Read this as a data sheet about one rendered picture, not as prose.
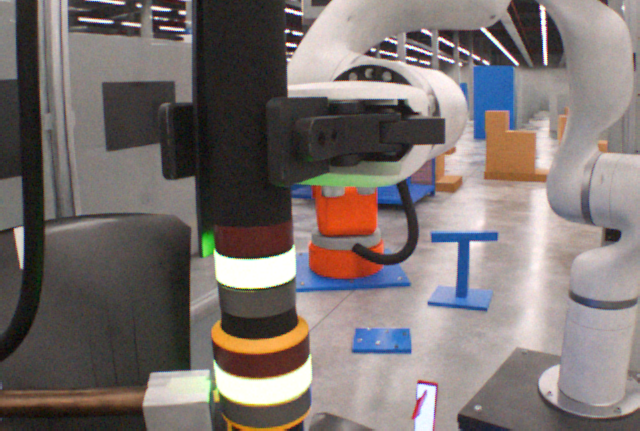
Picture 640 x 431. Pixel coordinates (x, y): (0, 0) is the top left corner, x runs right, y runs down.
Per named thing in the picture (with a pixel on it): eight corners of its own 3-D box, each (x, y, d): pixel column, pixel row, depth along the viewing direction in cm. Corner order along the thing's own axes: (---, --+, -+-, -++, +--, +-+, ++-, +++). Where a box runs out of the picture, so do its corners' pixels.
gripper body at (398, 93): (447, 176, 34) (401, 211, 24) (310, 170, 38) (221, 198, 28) (447, 63, 32) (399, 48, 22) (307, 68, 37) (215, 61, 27)
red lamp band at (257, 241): (213, 260, 19) (210, 229, 19) (215, 237, 23) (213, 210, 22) (299, 254, 20) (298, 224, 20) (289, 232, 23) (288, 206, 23)
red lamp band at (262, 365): (212, 382, 20) (209, 357, 20) (214, 336, 24) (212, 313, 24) (317, 373, 20) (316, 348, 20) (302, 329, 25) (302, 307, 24)
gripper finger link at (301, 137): (404, 166, 23) (349, 192, 17) (339, 164, 24) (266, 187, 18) (404, 95, 22) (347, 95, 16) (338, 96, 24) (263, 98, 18)
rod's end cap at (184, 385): (163, 392, 21) (208, 390, 21) (168, 370, 23) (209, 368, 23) (170, 429, 21) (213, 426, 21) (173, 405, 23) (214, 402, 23)
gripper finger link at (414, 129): (481, 140, 24) (405, 148, 21) (372, 133, 30) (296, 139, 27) (481, 116, 24) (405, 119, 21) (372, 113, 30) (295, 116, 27)
